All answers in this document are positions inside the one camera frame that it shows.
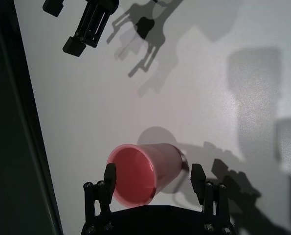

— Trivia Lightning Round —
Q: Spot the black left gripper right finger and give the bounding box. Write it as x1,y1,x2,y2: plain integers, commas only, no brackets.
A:
190,163,236,231

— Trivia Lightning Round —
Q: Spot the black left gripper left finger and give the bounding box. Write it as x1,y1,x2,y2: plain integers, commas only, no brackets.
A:
83,163,117,231

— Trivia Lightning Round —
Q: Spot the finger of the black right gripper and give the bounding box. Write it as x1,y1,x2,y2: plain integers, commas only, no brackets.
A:
43,0,66,18
62,0,119,58

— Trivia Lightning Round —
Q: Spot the pink plastic cup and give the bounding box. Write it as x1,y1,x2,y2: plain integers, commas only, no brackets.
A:
107,143,190,209

